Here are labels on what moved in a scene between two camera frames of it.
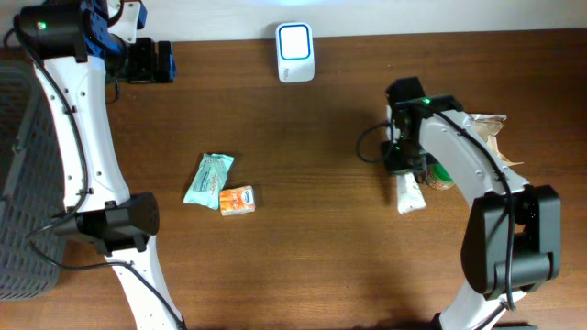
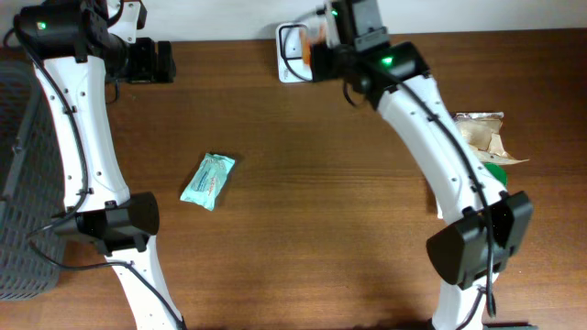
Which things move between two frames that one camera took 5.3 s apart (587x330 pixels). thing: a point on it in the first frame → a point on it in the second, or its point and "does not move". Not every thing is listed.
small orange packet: (235, 201) → (307, 41)
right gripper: (396, 161) → (317, 71)
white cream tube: (409, 193) → (439, 211)
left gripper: (149, 72) does not move
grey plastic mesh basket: (32, 205) does not move
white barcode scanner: (294, 46) does not move
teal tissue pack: (205, 188) does not move
